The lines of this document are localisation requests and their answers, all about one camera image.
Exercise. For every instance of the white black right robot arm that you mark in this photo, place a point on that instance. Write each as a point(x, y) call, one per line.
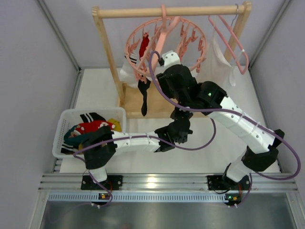
point(213, 101)

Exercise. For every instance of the white plastic laundry basket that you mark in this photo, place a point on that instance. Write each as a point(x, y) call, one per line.
point(71, 117)

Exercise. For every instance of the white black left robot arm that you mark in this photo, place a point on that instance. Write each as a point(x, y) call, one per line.
point(100, 146)

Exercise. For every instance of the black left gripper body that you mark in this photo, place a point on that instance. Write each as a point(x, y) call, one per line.
point(179, 114)

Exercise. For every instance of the pink round clip hanger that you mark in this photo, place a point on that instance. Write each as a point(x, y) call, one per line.
point(168, 33)

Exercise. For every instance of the red santa sock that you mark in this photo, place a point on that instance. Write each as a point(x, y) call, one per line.
point(93, 126)
point(144, 44)

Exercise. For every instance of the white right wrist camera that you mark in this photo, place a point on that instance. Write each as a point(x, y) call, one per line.
point(170, 58)

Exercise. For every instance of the pink clothes hanger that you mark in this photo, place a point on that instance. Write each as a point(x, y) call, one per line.
point(234, 48)

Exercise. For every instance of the yellow sock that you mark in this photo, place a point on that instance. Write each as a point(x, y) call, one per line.
point(115, 125)

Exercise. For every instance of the wooden clothes rack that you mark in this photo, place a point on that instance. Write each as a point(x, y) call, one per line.
point(129, 98)

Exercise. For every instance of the dark green christmas sock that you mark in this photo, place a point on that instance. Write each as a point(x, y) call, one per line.
point(74, 137)

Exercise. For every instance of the white undershirt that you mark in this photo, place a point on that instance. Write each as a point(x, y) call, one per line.
point(215, 67)

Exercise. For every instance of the aluminium mounting rail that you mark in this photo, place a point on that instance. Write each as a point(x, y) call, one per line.
point(189, 188)

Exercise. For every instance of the white ankle sock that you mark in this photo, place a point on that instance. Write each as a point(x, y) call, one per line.
point(127, 75)

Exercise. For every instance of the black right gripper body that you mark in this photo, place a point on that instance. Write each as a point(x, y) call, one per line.
point(165, 79)

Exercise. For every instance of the black white striped sock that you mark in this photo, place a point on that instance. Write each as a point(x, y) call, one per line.
point(86, 118)

